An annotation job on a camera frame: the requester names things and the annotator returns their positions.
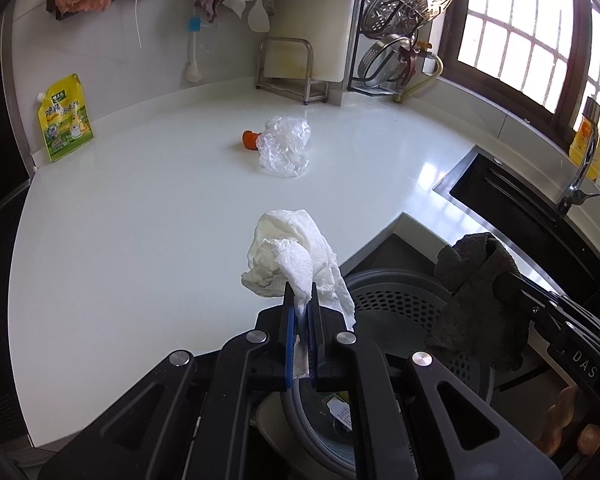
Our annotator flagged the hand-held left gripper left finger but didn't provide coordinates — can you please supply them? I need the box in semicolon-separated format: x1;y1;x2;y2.
40;280;298;480

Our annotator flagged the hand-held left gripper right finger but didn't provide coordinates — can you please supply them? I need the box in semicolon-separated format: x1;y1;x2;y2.
307;285;563;480

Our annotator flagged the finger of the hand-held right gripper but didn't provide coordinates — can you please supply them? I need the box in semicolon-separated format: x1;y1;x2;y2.
495;287;543;331
496;271;566;307

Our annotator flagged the dark grey cloth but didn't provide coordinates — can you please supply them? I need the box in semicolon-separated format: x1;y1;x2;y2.
424;232;531;373

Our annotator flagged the grey trash bin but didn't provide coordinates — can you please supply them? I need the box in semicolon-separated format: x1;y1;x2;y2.
252;267;498;480

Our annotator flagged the white tissue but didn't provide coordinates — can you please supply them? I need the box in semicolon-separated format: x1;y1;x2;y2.
241;208;356;381

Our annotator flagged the person's right hand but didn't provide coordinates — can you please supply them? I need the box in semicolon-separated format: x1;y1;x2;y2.
536;386;600;458

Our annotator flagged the black kitchen sink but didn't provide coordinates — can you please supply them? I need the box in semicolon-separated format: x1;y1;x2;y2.
432;145;600;301

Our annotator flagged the chrome faucet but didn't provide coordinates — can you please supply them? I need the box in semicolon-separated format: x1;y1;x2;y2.
555;97;600;218

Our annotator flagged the clear plastic bag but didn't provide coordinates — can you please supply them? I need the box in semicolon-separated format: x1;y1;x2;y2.
256;116;312;179

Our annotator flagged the brown framed window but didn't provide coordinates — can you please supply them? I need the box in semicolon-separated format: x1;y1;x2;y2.
437;0;600;171

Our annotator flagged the blue and white brush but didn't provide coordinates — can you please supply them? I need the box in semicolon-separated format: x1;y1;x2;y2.
185;16;203;83

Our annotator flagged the perforated steel steamer plate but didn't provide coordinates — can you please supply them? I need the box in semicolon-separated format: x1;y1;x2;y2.
364;0;458;38

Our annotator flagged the steel cutting board stand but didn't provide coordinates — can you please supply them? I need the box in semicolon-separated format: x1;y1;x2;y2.
255;37;331;106

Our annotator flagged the yellow seasoning pouch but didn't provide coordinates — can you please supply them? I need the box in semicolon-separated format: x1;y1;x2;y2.
35;74;95;163

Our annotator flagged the white rice paddle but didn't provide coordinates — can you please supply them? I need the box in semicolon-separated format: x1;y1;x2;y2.
247;0;272;34

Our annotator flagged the white cutting board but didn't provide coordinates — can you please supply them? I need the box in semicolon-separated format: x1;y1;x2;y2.
262;0;363;83

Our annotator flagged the yellow gas hose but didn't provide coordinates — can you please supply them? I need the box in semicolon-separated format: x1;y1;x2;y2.
394;55;443;106

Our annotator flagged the black wire lid rack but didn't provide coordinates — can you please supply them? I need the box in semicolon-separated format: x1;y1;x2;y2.
347;0;416;96

